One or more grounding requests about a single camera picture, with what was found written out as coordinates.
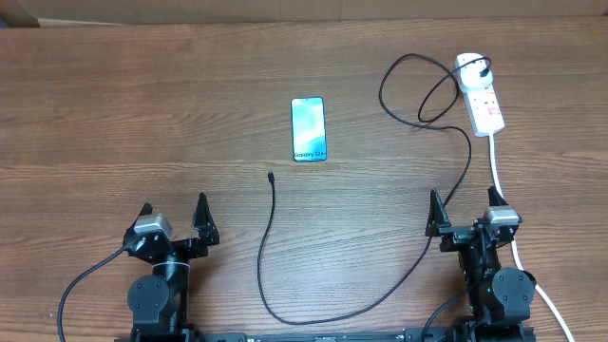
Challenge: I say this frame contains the black USB charging cable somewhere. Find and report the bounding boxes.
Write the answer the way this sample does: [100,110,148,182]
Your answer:
[256,52,493,327]

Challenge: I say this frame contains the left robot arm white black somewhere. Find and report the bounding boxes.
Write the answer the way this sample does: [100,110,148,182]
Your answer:
[123,194,219,341]

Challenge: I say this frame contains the white power extension strip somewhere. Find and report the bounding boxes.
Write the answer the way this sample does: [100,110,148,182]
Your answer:
[465,85,505,137]

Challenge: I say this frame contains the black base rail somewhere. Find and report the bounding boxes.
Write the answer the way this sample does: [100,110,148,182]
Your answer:
[114,328,537,342]

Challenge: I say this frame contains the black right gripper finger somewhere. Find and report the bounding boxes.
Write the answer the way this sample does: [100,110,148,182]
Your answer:
[425,189,451,237]
[487,186,507,206]

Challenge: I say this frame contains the Galaxy smartphone blue screen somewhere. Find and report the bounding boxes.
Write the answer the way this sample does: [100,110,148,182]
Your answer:
[291,97,328,162]

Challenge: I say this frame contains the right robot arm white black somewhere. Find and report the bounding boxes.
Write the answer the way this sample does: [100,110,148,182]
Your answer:
[421,186,537,341]

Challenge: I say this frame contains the white power strip cord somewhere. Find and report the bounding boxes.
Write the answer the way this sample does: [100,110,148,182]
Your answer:
[487,133,577,342]

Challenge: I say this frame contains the white charger plug adapter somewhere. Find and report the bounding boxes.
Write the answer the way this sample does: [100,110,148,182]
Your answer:
[454,52,493,93]

